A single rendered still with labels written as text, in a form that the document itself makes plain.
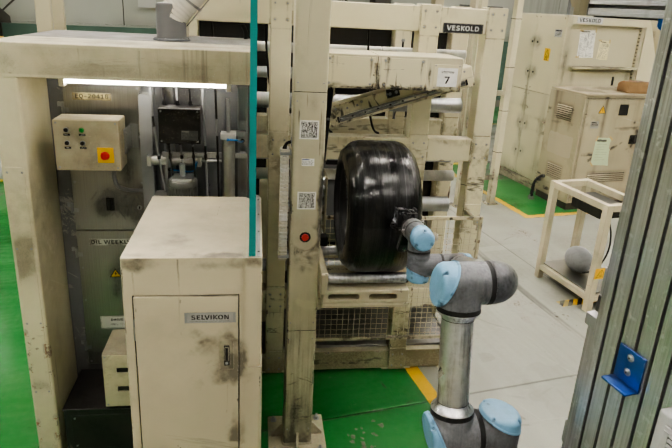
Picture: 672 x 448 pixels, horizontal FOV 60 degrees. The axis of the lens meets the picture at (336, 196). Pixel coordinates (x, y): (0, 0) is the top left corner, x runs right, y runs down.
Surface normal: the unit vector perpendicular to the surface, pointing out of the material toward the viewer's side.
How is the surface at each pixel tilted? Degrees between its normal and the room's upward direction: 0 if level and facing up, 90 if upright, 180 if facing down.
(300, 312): 90
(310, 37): 90
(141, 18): 90
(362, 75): 90
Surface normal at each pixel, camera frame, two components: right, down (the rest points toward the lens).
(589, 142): 0.31, 0.32
